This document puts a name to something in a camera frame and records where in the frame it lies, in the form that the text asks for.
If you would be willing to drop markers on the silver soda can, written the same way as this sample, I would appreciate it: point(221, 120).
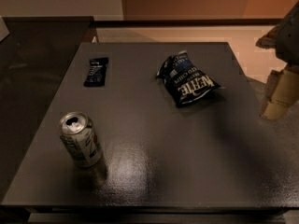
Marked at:
point(77, 133)

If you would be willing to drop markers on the blue Kettle chip bag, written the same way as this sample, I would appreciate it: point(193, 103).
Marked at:
point(184, 81)

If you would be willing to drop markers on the dark blue snack bar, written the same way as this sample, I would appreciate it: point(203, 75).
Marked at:
point(97, 73)

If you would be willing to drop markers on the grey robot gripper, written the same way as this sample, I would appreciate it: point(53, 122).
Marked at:
point(290, 37)

